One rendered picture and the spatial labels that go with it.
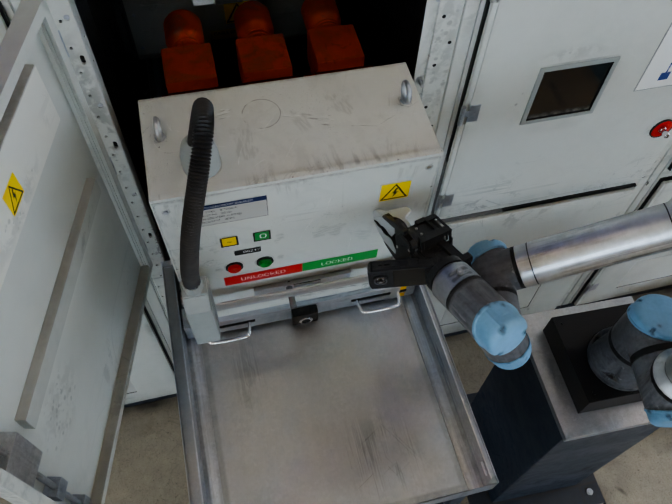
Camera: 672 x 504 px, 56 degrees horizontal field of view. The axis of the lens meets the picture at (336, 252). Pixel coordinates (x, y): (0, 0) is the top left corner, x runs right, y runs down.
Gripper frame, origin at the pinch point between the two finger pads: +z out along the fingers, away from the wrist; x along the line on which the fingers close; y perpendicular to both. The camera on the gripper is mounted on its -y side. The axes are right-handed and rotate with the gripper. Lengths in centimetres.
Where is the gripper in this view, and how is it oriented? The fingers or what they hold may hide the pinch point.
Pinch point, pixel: (374, 217)
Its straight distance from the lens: 116.0
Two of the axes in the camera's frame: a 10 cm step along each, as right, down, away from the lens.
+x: -1.0, -7.2, -6.9
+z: -4.8, -5.7, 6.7
